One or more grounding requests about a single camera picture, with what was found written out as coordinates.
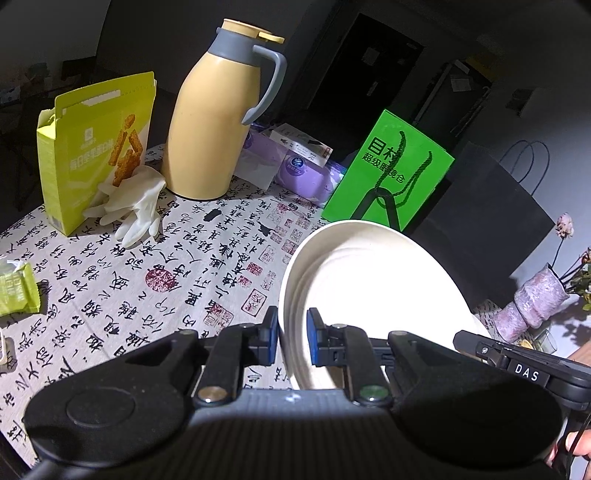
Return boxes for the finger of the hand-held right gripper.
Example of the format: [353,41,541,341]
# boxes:
[453,329,507,366]

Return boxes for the small white flat box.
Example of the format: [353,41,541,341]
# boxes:
[269,124,334,167]

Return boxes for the yellow thermos jug grey handle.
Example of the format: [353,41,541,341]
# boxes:
[161,18,288,200]

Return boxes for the white tissue sheet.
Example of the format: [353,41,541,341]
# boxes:
[235,151,279,191]

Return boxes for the clear drinking glass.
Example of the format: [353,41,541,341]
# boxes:
[517,323,559,355]

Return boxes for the green paper bag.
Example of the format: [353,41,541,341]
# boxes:
[322,109,455,233]

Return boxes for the calligraphy printed tablecloth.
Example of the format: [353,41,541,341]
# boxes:
[0,142,513,469]

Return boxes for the cream ridged plate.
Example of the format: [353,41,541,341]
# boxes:
[279,220,492,391]

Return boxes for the clear plastic container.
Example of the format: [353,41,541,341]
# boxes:
[0,336,19,374]

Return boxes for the black paper bag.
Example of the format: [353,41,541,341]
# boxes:
[409,140,557,319]

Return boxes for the dark door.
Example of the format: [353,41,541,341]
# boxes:
[302,13,424,139]

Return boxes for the green snack packet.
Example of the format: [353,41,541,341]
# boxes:
[0,259,41,318]

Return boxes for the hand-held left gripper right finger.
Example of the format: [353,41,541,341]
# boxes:
[306,307,462,409]

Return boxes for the yellow-green snack box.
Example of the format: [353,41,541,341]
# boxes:
[36,71,158,237]

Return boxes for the person's right hand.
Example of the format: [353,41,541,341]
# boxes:
[547,427,591,467]

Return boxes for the dried pink flowers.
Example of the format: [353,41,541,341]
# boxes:
[551,213,591,312]

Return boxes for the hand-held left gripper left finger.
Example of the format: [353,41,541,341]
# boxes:
[122,305,281,409]

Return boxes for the purple textured vase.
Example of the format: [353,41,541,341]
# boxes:
[496,263,580,343]

